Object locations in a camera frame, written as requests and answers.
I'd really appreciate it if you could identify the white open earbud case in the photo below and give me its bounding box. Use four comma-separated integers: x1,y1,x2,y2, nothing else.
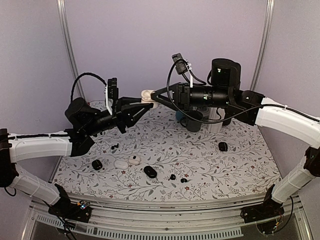
128,155,142,166

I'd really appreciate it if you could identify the aluminium frame post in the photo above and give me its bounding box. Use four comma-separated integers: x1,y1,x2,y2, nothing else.
250,0,275,91
56,0,87,101

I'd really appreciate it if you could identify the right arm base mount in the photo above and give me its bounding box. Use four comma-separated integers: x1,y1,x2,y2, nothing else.
240,184,285,223

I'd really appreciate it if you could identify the black earbud pair left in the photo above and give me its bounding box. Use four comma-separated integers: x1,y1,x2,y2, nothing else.
111,143,119,150

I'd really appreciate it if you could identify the black oval earbud case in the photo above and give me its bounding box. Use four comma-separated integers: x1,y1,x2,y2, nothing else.
143,166,157,179

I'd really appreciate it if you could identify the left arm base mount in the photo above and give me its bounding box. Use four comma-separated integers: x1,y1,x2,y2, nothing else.
48,184,93,223

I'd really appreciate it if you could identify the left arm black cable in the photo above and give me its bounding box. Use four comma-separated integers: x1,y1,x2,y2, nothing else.
71,72,107,101

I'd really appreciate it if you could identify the white closed earbud case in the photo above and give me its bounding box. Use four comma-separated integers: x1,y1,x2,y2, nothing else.
114,160,129,170

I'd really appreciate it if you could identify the left aluminium frame post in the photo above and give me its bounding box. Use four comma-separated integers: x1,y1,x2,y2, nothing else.
56,0,87,101

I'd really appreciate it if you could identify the floral patterned table mat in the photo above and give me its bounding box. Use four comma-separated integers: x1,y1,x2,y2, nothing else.
53,106,281,202

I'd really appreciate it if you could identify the teal tall vase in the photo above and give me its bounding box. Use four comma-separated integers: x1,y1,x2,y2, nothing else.
175,111,185,122

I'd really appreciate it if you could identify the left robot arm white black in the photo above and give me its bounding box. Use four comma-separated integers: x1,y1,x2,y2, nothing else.
0,97,154,217

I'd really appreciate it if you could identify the dark grey mug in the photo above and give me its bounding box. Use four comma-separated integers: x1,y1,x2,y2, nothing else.
180,110,203,133

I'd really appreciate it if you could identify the front aluminium rail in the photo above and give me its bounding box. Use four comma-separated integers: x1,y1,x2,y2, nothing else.
22,194,313,240

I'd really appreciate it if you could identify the white ribbed vase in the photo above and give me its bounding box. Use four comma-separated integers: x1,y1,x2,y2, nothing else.
207,107,225,134

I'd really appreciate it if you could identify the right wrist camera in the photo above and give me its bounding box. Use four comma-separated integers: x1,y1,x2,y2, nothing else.
171,53,194,88

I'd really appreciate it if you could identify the black small earbud case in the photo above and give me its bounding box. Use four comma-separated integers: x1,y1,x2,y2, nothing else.
91,159,103,171

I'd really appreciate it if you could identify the right aluminium frame post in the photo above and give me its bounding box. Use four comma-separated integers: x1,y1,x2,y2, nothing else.
250,0,275,91

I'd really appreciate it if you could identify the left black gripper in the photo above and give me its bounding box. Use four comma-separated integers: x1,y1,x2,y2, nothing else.
84,96,151,137

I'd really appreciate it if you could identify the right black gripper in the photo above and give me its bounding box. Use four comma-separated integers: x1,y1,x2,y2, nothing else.
150,82,231,112

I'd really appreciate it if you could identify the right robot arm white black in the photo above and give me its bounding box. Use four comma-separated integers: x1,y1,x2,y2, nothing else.
151,58,320,218

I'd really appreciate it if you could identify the cream earbud case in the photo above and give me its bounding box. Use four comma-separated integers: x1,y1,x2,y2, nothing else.
140,89,159,109

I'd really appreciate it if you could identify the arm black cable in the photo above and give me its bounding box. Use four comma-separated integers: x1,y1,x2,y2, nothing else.
71,72,107,101
166,61,263,124

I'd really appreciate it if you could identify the dark brown cylinder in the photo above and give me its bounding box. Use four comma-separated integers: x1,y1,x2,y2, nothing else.
222,108,233,126

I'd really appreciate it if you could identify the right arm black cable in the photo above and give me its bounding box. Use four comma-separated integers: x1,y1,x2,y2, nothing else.
166,61,263,124

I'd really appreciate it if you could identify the black earbud charging case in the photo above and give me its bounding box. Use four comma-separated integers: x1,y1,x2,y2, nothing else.
218,141,228,152

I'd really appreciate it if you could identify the black hook earbud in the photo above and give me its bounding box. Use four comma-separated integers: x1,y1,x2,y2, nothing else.
180,178,188,183

